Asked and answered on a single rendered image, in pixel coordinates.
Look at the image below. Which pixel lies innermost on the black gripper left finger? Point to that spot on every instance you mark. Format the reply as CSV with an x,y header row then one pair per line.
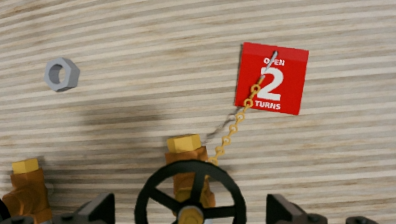
x,y
102,208

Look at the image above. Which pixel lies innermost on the red square tag with gold chain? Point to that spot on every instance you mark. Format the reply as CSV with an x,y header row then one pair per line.
x,y
268,82

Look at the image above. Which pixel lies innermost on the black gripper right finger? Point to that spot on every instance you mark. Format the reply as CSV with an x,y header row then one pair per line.
x,y
280,211

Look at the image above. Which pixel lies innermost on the grey hex nut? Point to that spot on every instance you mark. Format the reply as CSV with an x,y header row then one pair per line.
x,y
51,76

